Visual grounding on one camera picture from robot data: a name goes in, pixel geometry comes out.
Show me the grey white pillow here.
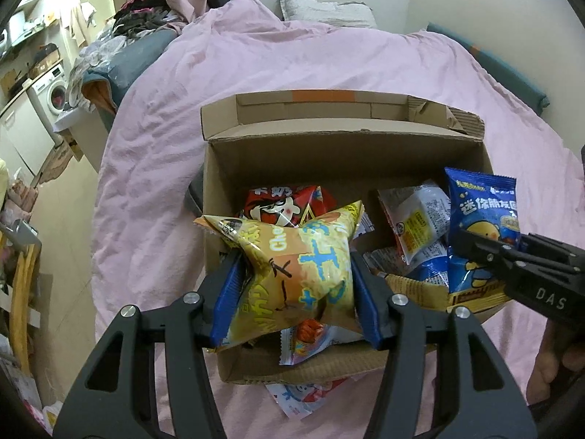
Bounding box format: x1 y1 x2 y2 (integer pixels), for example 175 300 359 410
279 0 378 28

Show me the white washing machine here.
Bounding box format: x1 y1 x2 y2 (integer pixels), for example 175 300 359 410
26 64 69 117

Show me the blue snack packet yellow chick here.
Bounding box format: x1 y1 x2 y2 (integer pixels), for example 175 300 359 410
444 167 519 307

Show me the person's right hand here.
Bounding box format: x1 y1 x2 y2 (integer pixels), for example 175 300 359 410
525 316 585 406

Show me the grey striped cloth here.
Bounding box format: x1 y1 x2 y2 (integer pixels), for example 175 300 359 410
185 169 206 215

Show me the white cabinet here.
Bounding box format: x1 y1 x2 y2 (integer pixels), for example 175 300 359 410
0 85 58 188

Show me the pile of dark clothes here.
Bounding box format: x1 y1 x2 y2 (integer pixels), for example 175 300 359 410
112 0 184 40

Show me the grey blue cushion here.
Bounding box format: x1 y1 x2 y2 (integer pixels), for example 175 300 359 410
82 30 179 115

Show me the wooden rack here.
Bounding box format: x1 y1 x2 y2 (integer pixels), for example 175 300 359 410
9 238 42 367

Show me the white red-edged snack packet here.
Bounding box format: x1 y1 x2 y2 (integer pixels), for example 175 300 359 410
377 180 453 263

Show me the teal cushion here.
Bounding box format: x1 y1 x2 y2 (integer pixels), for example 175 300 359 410
427 22 549 110

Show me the pink blanket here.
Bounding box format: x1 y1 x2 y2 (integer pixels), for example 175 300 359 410
91 0 585 439

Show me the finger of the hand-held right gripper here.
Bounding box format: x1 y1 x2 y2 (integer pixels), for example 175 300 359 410
454 228 527 285

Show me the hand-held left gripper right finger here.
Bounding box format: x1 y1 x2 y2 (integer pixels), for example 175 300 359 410
348 251 537 439

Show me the red snack packet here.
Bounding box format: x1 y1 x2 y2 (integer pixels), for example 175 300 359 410
240 185 339 229

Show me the brown cardboard box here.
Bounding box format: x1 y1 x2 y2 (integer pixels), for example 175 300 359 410
200 90 497 385

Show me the beige hanging towel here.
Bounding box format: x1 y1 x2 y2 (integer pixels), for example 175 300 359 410
68 2 99 46

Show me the blue white snack packet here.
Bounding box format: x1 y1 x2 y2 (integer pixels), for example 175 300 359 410
407 242 451 286

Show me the clear plastic bag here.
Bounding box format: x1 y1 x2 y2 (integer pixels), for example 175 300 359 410
68 37 124 101

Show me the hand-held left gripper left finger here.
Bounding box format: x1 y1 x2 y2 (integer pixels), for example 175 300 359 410
52 249 248 439

